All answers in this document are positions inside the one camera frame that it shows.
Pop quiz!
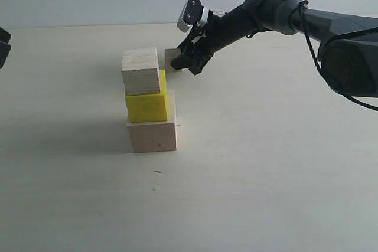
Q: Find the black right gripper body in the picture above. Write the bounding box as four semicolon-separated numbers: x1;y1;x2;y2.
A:
178;13;233;63

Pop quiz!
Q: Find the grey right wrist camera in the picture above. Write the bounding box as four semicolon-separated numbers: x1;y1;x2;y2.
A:
177;0;210;33

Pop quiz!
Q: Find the small wooden cube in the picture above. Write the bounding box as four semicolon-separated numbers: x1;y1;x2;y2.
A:
164;48;187;73

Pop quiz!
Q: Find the yellow cube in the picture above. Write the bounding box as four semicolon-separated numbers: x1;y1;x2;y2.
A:
125;70;168;123

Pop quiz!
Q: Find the large light wooden cube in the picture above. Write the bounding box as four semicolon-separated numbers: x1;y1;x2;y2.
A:
126;89;177;153

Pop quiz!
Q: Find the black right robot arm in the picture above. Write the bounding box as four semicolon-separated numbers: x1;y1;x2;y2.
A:
171;0;377;97

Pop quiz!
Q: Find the medium plywood cube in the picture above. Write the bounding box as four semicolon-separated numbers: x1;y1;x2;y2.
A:
121;47;161;96

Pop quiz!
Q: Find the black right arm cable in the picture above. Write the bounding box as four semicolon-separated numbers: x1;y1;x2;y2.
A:
291;0;378;112

